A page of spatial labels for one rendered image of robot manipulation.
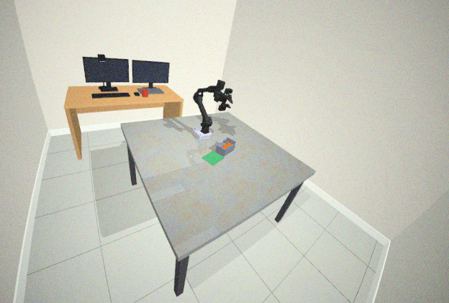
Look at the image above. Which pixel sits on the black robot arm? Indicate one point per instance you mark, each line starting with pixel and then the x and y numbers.
pixel 207 121

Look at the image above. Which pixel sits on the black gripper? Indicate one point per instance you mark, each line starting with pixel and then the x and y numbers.
pixel 226 96

